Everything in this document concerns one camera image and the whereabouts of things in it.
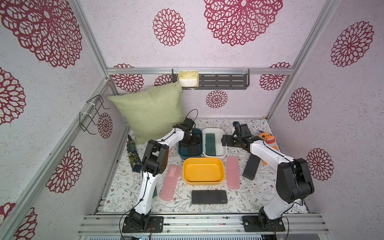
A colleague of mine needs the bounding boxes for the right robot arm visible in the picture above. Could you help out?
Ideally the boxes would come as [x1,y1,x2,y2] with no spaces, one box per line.
[221,122,315,230]

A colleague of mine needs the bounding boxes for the light green pillow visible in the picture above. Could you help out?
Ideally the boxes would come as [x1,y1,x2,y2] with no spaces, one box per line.
[108,82,186,145]

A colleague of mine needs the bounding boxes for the yellow storage box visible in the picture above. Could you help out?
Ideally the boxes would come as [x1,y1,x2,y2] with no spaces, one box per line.
[183,158,226,185]

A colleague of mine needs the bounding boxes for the orange shark plush toy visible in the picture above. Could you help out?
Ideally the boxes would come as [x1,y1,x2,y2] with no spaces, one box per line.
[257,131,279,169]

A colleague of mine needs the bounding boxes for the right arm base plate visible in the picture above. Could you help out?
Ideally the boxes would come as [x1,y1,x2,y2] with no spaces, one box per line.
[242,215,286,233]

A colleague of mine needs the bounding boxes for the black pencil case front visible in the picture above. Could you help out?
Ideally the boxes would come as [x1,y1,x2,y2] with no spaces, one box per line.
[192,190,228,205]

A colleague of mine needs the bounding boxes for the dark wall shelf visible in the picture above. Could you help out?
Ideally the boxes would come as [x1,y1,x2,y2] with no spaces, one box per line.
[172,68,250,90]

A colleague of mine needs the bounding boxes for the dark teal storage box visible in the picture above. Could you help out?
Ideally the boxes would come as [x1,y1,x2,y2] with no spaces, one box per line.
[178,128,203,160]

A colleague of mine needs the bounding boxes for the green pencil case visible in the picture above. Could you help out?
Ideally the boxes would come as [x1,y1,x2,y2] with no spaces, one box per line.
[153,187,158,198]
[205,133,217,157]

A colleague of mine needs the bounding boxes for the white storage box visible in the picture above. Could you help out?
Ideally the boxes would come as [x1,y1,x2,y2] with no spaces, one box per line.
[201,128,228,160]

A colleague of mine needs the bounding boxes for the floral table mat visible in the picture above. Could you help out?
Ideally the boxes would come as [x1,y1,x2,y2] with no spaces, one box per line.
[98,119,277,214]

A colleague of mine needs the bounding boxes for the black pencil case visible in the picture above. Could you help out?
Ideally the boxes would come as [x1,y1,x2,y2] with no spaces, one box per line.
[188,144,202,158]
[192,190,228,205]
[242,154,261,181]

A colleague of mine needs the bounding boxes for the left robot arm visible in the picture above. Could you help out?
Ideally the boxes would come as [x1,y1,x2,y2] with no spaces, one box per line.
[127,118,201,229]

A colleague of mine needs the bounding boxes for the yellow white sponge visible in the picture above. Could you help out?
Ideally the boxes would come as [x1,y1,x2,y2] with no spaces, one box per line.
[178,71,199,88]

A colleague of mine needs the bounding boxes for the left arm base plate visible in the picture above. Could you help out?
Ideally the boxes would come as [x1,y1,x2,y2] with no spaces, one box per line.
[122,216,164,234]

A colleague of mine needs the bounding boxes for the black wire wall rack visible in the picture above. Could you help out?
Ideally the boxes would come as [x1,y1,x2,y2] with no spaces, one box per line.
[79,94,110,135]

